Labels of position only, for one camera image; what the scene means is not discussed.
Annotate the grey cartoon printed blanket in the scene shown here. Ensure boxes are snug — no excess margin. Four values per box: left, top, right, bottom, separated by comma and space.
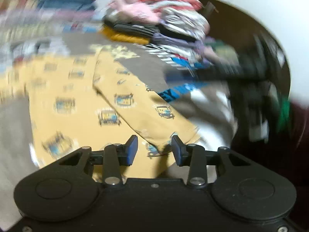
0, 32, 239, 182

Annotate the black striped folded garment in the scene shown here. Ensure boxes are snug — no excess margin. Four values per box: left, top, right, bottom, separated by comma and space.
104, 20, 158, 39

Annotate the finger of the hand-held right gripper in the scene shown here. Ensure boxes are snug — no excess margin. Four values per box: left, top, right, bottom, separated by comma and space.
165, 65, 242, 84

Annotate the yellow printed garment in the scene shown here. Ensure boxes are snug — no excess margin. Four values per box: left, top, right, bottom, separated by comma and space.
24, 45, 202, 183

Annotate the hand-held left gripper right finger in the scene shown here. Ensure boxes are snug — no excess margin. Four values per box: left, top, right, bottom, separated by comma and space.
171, 135, 251, 189

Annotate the pink printed folded garment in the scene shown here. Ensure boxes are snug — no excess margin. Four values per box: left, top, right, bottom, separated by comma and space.
109, 1, 161, 23

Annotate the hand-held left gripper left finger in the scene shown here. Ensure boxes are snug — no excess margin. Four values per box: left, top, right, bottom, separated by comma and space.
58, 134, 139, 189

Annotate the dark wooden furniture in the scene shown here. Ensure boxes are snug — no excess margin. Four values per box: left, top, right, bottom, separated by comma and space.
191, 0, 291, 102

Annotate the mustard folded garment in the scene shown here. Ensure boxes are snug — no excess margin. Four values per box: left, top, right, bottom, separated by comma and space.
101, 26, 152, 46

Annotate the tall stack of folded clothes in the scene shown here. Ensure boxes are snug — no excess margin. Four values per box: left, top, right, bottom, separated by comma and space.
151, 5, 239, 72

